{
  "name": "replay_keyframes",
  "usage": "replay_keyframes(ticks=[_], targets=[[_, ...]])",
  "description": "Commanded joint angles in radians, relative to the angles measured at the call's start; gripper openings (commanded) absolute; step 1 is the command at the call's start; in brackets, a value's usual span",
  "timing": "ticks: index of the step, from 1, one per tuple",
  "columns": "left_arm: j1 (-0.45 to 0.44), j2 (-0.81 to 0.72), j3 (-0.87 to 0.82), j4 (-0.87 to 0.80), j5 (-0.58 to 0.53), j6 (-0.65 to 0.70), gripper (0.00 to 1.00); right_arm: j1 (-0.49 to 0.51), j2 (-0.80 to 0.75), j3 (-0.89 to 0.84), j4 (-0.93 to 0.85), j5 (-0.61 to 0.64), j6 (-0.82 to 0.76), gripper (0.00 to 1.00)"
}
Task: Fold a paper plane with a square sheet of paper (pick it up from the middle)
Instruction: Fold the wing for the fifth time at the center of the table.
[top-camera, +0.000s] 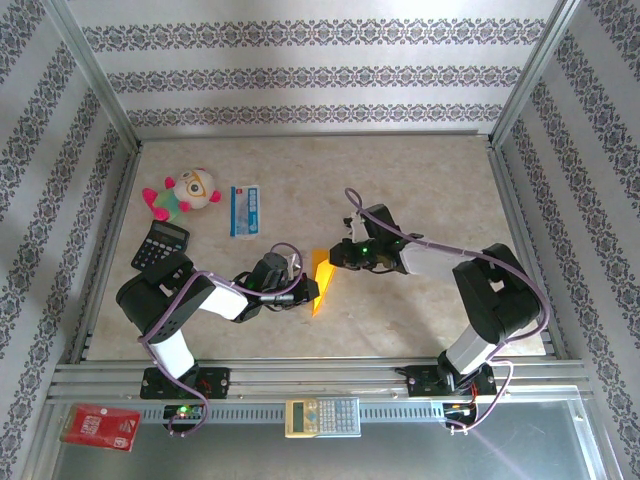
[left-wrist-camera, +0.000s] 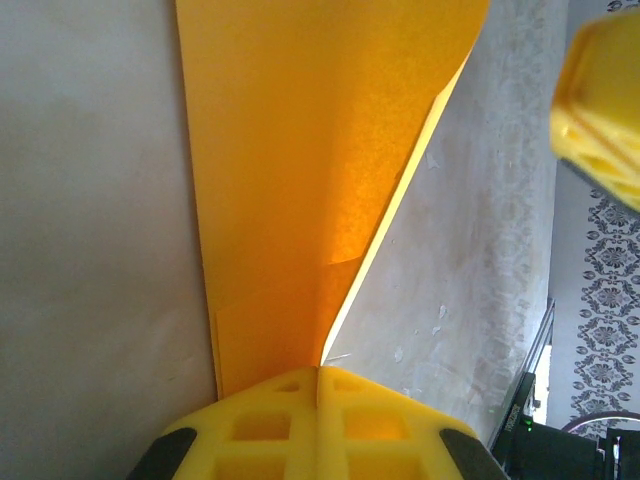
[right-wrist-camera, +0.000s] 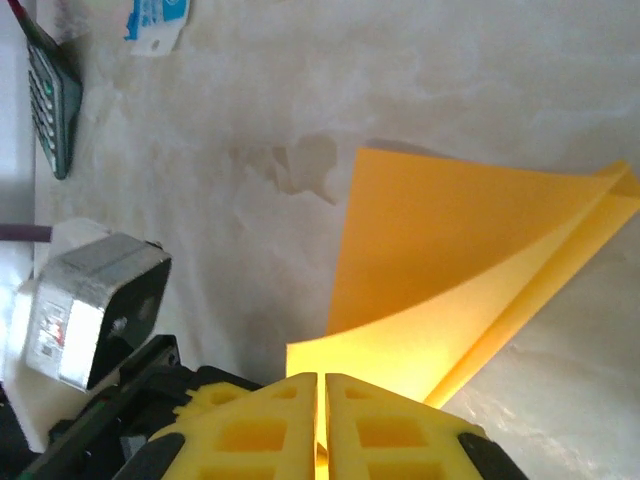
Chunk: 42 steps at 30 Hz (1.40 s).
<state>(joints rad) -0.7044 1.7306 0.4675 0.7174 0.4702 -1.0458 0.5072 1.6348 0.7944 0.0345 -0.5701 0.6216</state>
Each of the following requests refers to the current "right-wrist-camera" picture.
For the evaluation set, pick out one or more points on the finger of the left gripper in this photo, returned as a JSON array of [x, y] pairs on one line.
[[210, 397]]

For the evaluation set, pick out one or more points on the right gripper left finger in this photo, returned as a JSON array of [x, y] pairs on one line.
[[260, 435]]

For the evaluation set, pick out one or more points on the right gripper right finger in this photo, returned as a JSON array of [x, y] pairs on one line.
[[390, 435]]

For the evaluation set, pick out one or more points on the orange paper sheet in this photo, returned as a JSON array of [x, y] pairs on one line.
[[425, 240]]

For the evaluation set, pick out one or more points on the black desk calculator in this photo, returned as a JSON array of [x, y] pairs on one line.
[[50, 100]]

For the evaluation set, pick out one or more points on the blue white packet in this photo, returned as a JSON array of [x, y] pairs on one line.
[[155, 20]]

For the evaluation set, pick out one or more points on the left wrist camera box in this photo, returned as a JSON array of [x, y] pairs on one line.
[[100, 280]]

